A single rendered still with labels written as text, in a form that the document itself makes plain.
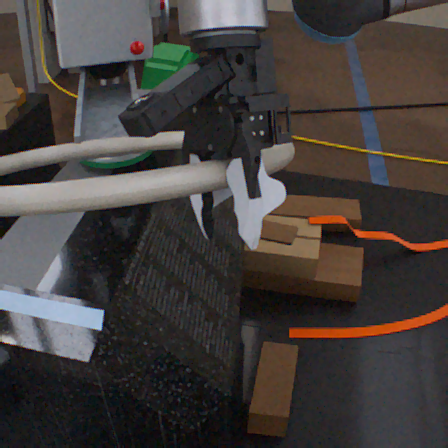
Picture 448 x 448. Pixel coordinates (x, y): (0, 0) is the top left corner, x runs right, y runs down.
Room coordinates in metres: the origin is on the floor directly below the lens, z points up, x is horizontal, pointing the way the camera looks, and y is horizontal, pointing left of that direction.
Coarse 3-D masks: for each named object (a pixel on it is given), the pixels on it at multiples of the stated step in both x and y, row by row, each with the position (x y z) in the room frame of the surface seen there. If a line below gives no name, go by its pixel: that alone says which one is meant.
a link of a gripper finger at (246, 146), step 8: (240, 128) 0.47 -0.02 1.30; (248, 128) 0.47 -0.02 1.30; (240, 136) 0.46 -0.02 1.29; (248, 136) 0.46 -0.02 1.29; (240, 144) 0.46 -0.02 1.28; (248, 144) 0.46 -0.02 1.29; (256, 144) 0.46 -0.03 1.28; (232, 152) 0.47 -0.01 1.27; (240, 152) 0.46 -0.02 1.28; (248, 152) 0.45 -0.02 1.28; (256, 152) 0.46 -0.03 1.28; (248, 160) 0.45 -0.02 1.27; (256, 160) 0.46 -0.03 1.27; (248, 168) 0.45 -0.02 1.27; (256, 168) 0.45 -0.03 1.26; (248, 176) 0.44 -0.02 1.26; (256, 176) 0.45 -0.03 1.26; (248, 184) 0.44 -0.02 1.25; (256, 184) 0.45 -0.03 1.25; (248, 192) 0.44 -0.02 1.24; (256, 192) 0.44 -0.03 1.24
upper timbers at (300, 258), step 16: (288, 224) 1.79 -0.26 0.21; (304, 224) 1.79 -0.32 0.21; (320, 224) 1.79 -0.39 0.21; (304, 240) 1.69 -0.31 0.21; (320, 240) 1.71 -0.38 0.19; (256, 256) 1.62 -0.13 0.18; (272, 256) 1.61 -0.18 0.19; (288, 256) 1.60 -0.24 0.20; (304, 256) 1.59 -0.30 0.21; (272, 272) 1.61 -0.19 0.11; (288, 272) 1.60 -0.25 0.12; (304, 272) 1.59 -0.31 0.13
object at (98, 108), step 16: (128, 64) 1.20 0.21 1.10; (80, 80) 1.11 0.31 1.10; (80, 96) 1.01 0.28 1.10; (96, 96) 1.11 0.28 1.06; (112, 96) 1.11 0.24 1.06; (128, 96) 1.10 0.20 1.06; (80, 112) 0.93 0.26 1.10; (96, 112) 1.02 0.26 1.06; (112, 112) 1.02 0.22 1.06; (80, 128) 0.86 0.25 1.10; (96, 128) 0.95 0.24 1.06; (112, 128) 0.94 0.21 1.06; (80, 160) 0.82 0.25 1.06
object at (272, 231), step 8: (264, 224) 1.77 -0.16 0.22; (272, 224) 1.77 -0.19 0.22; (280, 224) 1.77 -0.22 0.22; (264, 232) 1.72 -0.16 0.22; (272, 232) 1.72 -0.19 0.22; (280, 232) 1.72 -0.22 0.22; (288, 232) 1.72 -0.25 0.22; (272, 240) 1.68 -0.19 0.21; (280, 240) 1.67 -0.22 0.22; (288, 240) 1.67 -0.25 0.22
